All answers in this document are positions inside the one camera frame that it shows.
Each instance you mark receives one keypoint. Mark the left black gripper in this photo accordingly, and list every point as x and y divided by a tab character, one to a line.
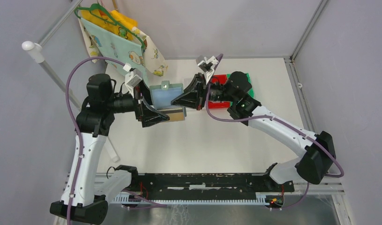
143	112

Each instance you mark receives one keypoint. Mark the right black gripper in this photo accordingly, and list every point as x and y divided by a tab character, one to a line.
194	96

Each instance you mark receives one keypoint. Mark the gold striped card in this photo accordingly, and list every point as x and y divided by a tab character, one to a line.
174	114

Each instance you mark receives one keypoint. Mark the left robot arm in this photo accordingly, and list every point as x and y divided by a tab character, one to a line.
82	201

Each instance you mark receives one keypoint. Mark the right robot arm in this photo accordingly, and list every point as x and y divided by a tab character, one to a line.
315	152

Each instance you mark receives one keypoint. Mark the red plastic bin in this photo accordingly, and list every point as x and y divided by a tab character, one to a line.
216	96

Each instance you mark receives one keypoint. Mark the cream printed cloth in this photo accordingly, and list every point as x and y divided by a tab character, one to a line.
154	61

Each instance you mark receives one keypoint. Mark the light blue printed cloth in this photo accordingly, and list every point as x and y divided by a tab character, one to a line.
115	47

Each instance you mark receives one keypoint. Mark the green plastic bin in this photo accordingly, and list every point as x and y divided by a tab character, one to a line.
237	85

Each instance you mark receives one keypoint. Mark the green clothes hanger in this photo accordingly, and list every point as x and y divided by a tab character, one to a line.
112	21

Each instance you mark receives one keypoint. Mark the white clothes rack pole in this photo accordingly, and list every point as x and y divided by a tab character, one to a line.
34	50

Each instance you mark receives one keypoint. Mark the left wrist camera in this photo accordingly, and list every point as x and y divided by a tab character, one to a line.
132	78

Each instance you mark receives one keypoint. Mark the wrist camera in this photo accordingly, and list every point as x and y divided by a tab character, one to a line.
208	66
132	78

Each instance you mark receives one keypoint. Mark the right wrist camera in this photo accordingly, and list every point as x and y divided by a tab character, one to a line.
208	66

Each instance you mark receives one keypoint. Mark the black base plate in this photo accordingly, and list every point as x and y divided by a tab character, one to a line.
206	186

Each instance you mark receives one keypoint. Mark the aluminium frame rail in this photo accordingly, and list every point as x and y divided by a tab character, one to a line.
326	188

